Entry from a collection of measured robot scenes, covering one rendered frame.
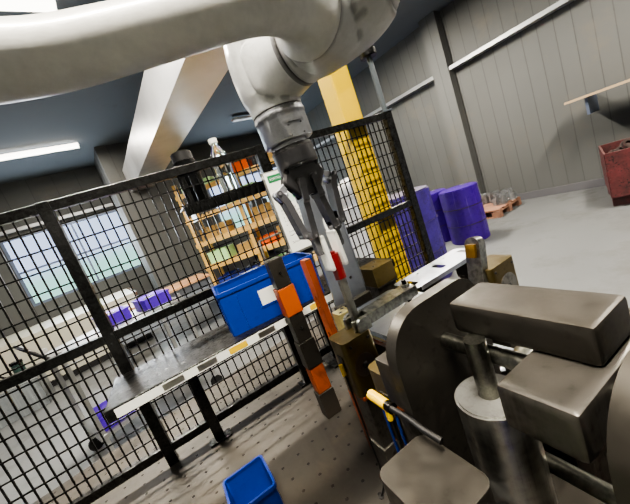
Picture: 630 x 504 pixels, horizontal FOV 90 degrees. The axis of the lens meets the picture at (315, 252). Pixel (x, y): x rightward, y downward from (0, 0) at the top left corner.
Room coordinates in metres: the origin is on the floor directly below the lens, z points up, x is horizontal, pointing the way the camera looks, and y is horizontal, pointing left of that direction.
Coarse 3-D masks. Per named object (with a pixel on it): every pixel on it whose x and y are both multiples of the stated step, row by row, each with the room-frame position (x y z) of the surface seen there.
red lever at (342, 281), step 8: (336, 256) 0.57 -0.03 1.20; (336, 264) 0.57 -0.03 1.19; (336, 272) 0.57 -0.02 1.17; (344, 272) 0.58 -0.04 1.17; (344, 280) 0.58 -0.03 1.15; (344, 288) 0.57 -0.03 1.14; (344, 296) 0.58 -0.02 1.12; (352, 296) 0.58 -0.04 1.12; (352, 304) 0.58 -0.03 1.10; (352, 312) 0.57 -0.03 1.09; (352, 320) 0.58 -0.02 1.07
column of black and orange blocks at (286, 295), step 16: (272, 272) 0.83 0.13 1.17; (288, 288) 0.83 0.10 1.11; (288, 304) 0.83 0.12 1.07; (288, 320) 0.84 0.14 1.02; (304, 320) 0.84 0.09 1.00; (304, 336) 0.83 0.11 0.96; (304, 352) 0.82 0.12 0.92; (320, 368) 0.84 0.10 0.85; (320, 384) 0.83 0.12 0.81; (320, 400) 0.83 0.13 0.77; (336, 400) 0.84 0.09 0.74
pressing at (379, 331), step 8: (376, 296) 0.84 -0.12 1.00; (416, 296) 0.74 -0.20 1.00; (368, 304) 0.80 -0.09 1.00; (392, 312) 0.70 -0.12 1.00; (376, 320) 0.69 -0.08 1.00; (384, 320) 0.68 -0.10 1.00; (376, 328) 0.65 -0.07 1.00; (384, 328) 0.64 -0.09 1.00; (376, 336) 0.61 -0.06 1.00; (384, 336) 0.60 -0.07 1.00; (384, 344) 0.59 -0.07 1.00; (496, 344) 0.46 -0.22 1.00; (504, 368) 0.40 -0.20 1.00
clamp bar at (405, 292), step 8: (400, 288) 0.64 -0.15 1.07; (408, 288) 0.63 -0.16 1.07; (416, 288) 0.63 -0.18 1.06; (384, 296) 0.63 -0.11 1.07; (392, 296) 0.61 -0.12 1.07; (400, 296) 0.61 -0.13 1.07; (408, 296) 0.62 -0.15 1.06; (376, 304) 0.60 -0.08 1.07; (384, 304) 0.59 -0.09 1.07; (392, 304) 0.60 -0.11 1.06; (400, 304) 0.61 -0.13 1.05; (360, 312) 0.60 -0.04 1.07; (368, 312) 0.58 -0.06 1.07; (376, 312) 0.58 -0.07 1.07; (384, 312) 0.59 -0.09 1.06; (344, 320) 0.59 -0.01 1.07
